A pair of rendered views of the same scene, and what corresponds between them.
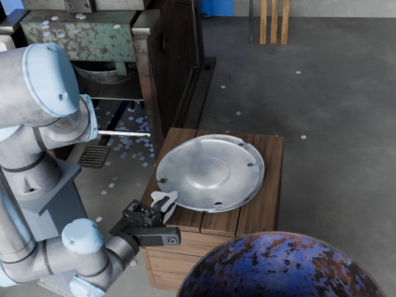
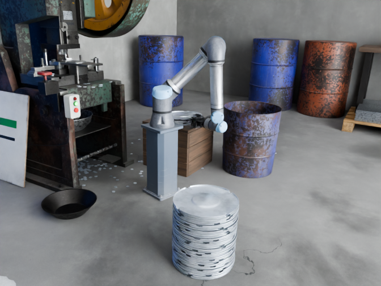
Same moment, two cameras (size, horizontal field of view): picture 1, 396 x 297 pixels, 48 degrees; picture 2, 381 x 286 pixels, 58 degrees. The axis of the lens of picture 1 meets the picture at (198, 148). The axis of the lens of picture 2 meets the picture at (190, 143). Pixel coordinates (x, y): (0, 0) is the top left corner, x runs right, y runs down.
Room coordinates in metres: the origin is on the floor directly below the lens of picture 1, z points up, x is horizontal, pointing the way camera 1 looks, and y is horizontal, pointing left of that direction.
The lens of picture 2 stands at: (0.19, 2.34, 1.04)
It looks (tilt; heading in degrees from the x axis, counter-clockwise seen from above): 19 degrees down; 285
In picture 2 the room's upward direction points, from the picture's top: 2 degrees clockwise
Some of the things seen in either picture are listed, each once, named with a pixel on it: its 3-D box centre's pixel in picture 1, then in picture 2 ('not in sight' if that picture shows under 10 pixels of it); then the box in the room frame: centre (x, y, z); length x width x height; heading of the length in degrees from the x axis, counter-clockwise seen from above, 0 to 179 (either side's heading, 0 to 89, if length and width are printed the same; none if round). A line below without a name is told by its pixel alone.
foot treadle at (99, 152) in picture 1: (114, 122); (84, 154); (1.50, 0.34, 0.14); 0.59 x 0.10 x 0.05; 166
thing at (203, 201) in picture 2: not in sight; (206, 200); (0.46, 1.03, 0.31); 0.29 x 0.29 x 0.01
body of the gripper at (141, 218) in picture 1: (137, 228); (200, 122); (0.70, 0.17, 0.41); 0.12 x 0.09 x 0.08; 145
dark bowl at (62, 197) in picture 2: not in sight; (70, 205); (1.29, 0.85, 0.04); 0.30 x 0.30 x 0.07
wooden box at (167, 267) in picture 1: (217, 213); (178, 142); (0.92, -0.04, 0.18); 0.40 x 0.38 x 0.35; 164
